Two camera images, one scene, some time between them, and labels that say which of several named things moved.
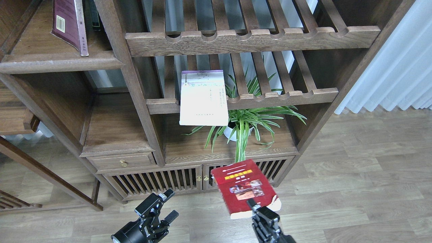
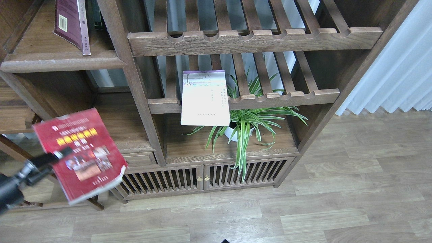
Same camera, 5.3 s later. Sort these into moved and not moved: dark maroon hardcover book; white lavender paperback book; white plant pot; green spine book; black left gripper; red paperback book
Moved: red paperback book; black left gripper
Not moved: white lavender paperback book; white plant pot; green spine book; dark maroon hardcover book
